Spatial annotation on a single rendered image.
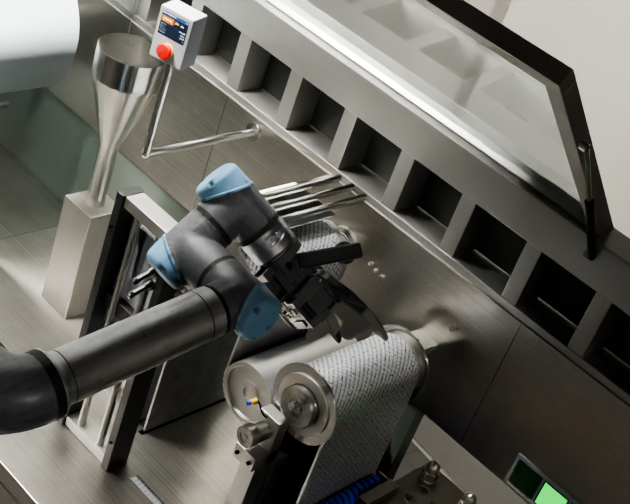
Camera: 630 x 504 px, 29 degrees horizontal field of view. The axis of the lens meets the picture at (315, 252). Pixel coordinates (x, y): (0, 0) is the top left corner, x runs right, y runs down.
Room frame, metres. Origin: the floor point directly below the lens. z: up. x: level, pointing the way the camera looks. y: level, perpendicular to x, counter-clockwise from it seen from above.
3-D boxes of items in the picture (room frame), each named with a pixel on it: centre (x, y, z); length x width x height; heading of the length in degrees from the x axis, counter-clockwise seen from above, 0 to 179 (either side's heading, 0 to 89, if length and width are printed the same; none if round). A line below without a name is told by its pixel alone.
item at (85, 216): (2.14, 0.47, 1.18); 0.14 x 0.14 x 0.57
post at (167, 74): (1.98, 0.36, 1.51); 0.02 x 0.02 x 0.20
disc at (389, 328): (1.86, -0.22, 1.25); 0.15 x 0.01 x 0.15; 57
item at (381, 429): (1.72, -0.19, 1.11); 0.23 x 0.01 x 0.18; 147
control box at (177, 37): (1.98, 0.37, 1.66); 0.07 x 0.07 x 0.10; 73
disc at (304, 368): (1.65, -0.08, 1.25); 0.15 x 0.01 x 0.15; 57
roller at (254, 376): (1.82, -0.05, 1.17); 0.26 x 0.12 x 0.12; 147
